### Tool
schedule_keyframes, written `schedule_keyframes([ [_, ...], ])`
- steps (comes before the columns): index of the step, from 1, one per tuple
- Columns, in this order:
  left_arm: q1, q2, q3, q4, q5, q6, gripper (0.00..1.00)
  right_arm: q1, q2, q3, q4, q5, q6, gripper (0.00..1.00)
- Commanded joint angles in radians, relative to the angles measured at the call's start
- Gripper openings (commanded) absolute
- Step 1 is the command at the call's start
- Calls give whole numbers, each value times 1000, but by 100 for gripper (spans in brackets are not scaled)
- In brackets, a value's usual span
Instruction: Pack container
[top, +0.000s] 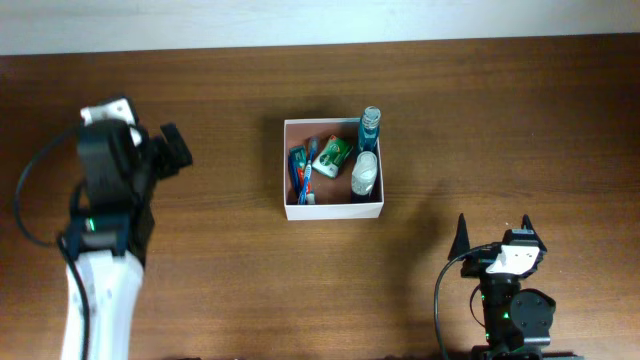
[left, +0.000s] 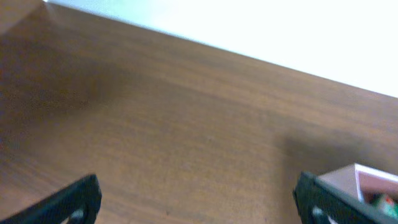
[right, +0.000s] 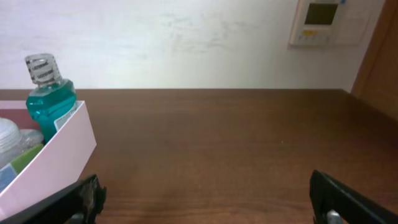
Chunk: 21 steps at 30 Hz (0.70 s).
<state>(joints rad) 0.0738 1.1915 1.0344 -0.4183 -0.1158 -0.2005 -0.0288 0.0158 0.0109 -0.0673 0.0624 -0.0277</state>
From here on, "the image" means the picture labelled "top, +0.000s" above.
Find blue disposable razor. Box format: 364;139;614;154
288;146;306;196

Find blue foam soap bottle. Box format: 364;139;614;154
351;151;378;203

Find green red toothpaste tube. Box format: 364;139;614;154
288;145;315;205

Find blue white toothbrush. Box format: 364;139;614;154
298;137;319;205

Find teal mouthwash bottle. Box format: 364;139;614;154
357;106;381;153

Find white pink cardboard box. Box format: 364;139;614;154
281;118;385;221

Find green white soap box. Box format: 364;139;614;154
312;135;353;179

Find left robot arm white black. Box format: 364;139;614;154
56;119;193;359

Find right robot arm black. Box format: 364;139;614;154
434;215;578;360

